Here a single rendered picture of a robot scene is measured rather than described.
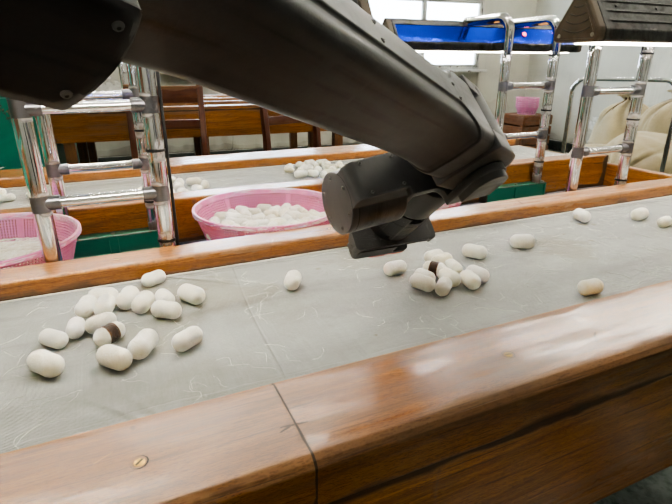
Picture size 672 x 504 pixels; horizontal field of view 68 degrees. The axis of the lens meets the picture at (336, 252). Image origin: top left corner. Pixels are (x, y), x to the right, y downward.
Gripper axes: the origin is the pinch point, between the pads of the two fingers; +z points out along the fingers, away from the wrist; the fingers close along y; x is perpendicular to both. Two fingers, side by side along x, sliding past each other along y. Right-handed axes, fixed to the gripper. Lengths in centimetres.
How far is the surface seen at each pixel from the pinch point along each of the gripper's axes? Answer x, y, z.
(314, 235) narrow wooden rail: -7.0, 0.6, 12.4
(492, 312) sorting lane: 12.7, -10.4, -7.0
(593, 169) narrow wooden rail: -24, -99, 39
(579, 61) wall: -266, -482, 278
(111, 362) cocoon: 8.4, 30.1, -4.0
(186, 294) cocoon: 0.8, 21.5, 4.6
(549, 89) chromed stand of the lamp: -40, -75, 23
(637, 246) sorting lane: 7.7, -46.6, -1.0
